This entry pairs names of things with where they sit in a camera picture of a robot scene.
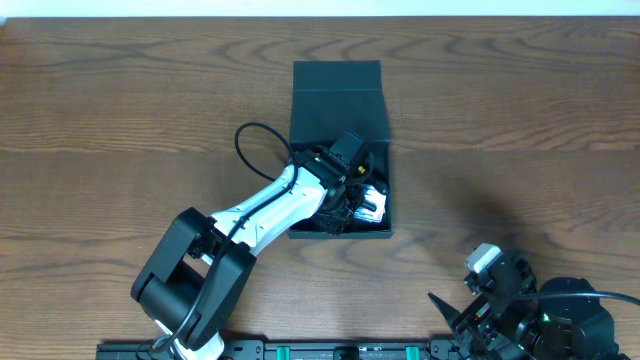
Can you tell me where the blue precision screwdriver set case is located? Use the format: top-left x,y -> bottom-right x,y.
354,185 -> 387,223

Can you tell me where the black handled screwdriver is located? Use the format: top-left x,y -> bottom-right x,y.
354,165 -> 389,195

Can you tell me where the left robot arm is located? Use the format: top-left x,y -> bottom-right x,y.
131,132 -> 372,357

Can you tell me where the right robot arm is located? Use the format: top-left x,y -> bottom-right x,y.
429,277 -> 639,360

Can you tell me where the dark green open box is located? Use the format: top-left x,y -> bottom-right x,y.
288,61 -> 393,239

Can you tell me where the left black cable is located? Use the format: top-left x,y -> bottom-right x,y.
149,121 -> 301,356

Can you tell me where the black cable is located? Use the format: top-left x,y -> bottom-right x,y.
514,290 -> 640,307
149,121 -> 301,356

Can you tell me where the right black cable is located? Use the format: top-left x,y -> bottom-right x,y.
514,290 -> 640,307

